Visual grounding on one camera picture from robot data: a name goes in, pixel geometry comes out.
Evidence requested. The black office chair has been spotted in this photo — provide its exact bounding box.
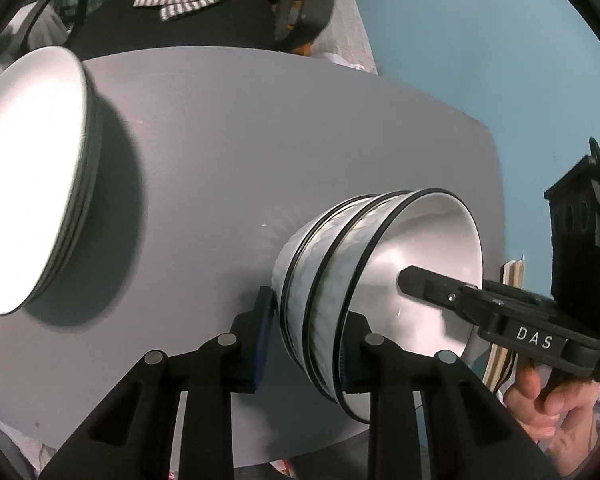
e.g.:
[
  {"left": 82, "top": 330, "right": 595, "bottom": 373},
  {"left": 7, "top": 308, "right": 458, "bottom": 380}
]
[{"left": 30, "top": 0, "right": 336, "bottom": 61}]

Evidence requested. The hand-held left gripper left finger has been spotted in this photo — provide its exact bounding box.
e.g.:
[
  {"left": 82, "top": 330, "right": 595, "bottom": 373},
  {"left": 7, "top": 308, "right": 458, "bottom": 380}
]
[{"left": 40, "top": 285, "right": 275, "bottom": 480}]

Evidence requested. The person's right hand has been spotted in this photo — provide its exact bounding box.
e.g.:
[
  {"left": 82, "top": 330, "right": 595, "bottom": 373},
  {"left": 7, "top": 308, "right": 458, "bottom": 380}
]
[{"left": 502, "top": 352, "right": 600, "bottom": 478}]

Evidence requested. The white bag on floor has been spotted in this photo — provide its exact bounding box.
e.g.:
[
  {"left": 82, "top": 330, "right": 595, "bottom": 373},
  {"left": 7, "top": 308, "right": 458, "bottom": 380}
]
[{"left": 310, "top": 52, "right": 381, "bottom": 77}]

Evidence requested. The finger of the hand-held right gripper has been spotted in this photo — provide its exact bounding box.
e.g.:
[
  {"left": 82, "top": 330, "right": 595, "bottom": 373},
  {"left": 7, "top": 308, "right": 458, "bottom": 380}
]
[{"left": 397, "top": 265, "right": 486, "bottom": 333}]

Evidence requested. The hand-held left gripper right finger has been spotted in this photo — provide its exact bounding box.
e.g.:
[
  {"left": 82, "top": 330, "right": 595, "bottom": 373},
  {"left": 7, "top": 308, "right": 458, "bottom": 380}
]
[{"left": 336, "top": 314, "right": 562, "bottom": 480}]

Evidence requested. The light wooden board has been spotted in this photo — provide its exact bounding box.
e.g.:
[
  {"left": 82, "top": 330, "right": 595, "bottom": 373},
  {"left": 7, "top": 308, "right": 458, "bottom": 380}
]
[{"left": 482, "top": 259, "right": 526, "bottom": 392}]

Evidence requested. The white ribbed bowl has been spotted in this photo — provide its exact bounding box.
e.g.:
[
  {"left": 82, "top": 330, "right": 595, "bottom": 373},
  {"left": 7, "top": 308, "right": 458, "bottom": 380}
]
[
  {"left": 271, "top": 194, "right": 381, "bottom": 376},
  {"left": 330, "top": 187, "right": 483, "bottom": 423},
  {"left": 304, "top": 190, "right": 417, "bottom": 402}
]

